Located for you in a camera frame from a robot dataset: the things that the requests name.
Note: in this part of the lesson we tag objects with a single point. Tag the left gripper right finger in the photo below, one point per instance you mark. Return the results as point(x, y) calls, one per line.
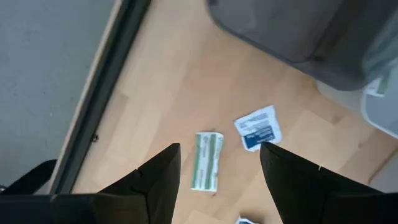
point(311, 193)

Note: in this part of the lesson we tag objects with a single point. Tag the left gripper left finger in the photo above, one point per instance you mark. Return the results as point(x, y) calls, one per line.
point(109, 202)

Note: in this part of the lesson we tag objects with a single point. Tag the blue-print antiseptic wipe packet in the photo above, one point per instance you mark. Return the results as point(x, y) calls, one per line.
point(258, 127)
point(246, 221)

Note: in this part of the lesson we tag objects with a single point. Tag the green-striped bandage wrapper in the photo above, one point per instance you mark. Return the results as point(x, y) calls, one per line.
point(206, 161)

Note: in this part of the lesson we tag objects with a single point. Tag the light grey plastic bin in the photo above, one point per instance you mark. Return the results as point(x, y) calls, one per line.
point(381, 115)

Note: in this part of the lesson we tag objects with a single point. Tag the dark translucent plastic bin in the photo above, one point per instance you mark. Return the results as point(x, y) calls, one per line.
point(295, 31)

